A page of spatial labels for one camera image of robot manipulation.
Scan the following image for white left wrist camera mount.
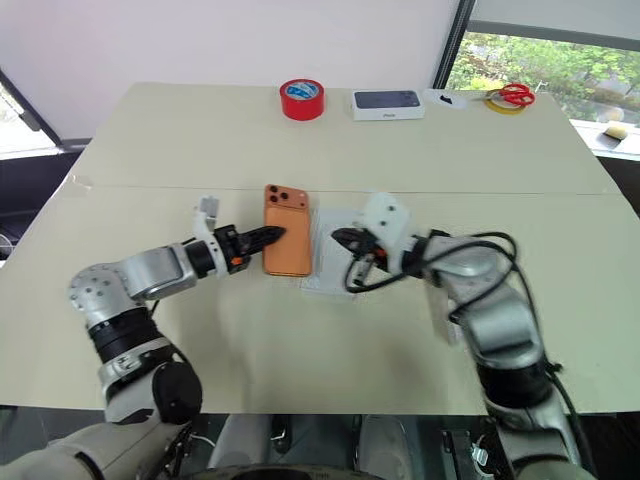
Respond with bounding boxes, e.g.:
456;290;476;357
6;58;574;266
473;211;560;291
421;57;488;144
191;195;225;278

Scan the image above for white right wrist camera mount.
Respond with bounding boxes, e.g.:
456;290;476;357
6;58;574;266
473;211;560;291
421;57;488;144
353;191;417;275

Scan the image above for white phone box with print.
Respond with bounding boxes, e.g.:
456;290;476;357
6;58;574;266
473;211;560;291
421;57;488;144
349;89;427;123

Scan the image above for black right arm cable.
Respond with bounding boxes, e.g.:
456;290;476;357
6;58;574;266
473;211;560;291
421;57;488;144
343;229;524;324

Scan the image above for red tape roll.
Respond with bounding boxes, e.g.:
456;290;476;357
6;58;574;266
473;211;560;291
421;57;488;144
278;77;327;122

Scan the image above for black right shoulder cable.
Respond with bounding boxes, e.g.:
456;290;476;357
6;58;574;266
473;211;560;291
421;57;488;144
546;360;600;475

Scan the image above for black slanted frame bar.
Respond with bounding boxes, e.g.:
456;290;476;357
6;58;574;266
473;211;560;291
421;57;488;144
0;66;67;147

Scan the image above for orange smartphone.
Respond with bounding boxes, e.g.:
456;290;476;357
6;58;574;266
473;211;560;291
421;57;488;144
262;183;315;278

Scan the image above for red handled scissors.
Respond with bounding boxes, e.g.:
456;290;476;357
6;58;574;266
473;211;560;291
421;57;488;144
491;82;537;107

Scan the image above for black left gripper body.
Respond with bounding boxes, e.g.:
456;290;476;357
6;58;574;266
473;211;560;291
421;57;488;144
214;225;252;275

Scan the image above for black window frame post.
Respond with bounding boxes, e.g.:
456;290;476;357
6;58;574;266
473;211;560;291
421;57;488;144
431;0;477;92

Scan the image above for grey rounded robot leg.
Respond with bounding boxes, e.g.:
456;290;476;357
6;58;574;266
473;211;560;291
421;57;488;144
208;414;274;474
355;414;414;480

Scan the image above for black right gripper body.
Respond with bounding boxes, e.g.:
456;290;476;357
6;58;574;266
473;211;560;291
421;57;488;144
351;230;389;273

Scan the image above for clear bag with black item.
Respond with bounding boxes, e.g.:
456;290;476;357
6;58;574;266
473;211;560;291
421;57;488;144
422;87;470;110

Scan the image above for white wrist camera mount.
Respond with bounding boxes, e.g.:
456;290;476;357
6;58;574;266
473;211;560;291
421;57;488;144
191;195;225;278
353;191;417;275

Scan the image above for yellow tape roll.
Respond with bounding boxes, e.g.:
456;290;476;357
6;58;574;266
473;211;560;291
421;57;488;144
486;92;527;116

